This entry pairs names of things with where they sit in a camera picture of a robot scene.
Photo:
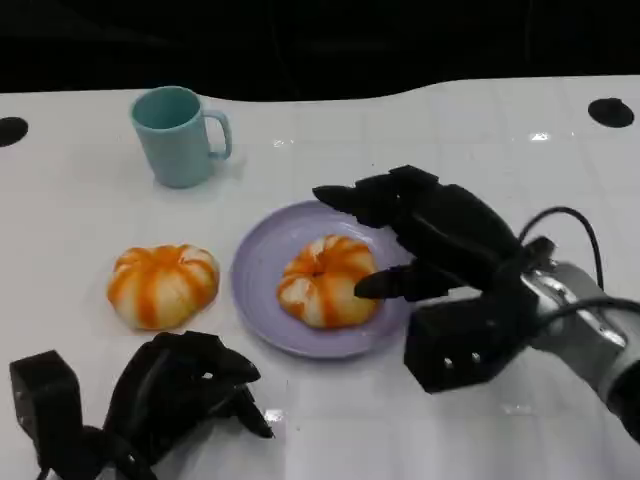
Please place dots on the pale green mug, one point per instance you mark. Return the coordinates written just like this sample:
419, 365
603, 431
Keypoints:
175, 150

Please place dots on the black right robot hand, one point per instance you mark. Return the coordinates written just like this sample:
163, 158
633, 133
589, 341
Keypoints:
445, 235

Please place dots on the orange and white bread roll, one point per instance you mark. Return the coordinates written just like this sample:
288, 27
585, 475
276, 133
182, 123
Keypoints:
160, 287
325, 280

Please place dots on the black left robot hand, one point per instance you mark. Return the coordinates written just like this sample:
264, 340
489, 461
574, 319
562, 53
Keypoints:
160, 390

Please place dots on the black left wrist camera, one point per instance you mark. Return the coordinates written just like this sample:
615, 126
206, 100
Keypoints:
45, 390

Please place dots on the lilac plate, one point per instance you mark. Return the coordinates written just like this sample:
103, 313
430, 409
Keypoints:
265, 250

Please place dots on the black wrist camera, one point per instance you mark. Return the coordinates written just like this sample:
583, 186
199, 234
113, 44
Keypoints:
45, 390
460, 340

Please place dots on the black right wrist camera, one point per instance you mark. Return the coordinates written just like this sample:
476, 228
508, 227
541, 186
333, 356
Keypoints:
460, 340

